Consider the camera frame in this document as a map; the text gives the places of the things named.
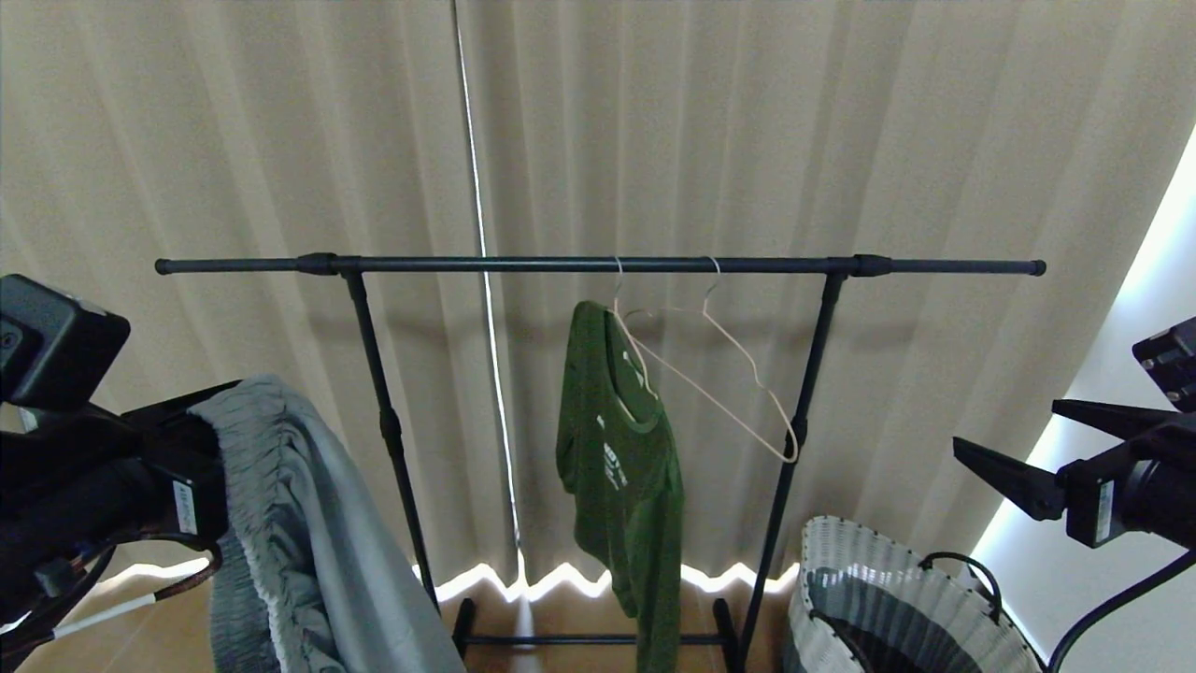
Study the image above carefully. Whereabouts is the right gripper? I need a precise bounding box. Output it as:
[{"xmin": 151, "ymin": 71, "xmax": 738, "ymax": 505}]
[{"xmin": 953, "ymin": 400, "xmax": 1196, "ymax": 551}]

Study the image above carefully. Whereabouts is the pink clothes hanger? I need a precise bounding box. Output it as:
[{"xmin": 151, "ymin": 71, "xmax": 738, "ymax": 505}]
[
  {"xmin": 624, "ymin": 257, "xmax": 800, "ymax": 465},
  {"xmin": 610, "ymin": 257, "xmax": 660, "ymax": 422}
]

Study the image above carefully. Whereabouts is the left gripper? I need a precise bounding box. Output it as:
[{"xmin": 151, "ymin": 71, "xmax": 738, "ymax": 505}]
[{"xmin": 0, "ymin": 404, "xmax": 230, "ymax": 623}]

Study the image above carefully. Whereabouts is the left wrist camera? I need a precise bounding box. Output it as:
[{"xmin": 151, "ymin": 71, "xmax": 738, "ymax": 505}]
[{"xmin": 0, "ymin": 274, "xmax": 132, "ymax": 412}]

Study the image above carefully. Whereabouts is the pale grey garment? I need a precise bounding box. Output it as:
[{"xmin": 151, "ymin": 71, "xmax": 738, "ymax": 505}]
[{"xmin": 190, "ymin": 376, "xmax": 468, "ymax": 673}]

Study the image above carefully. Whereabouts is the black cable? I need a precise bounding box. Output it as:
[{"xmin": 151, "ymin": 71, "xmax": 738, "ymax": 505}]
[{"xmin": 1046, "ymin": 551, "xmax": 1196, "ymax": 673}]

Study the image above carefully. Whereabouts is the green printed shirt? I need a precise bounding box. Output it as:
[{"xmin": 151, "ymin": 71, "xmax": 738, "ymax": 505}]
[{"xmin": 556, "ymin": 301, "xmax": 686, "ymax": 673}]

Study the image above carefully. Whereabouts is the white laundry basket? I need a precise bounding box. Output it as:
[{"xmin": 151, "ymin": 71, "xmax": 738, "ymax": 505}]
[{"xmin": 783, "ymin": 516, "xmax": 1046, "ymax": 673}]

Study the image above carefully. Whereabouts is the black clothes rack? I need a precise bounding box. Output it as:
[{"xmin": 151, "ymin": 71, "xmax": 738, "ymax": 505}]
[{"xmin": 154, "ymin": 252, "xmax": 1047, "ymax": 673}]

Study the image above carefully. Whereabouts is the beige curtain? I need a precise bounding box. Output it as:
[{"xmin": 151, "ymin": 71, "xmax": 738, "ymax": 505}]
[{"xmin": 0, "ymin": 0, "xmax": 1196, "ymax": 599}]

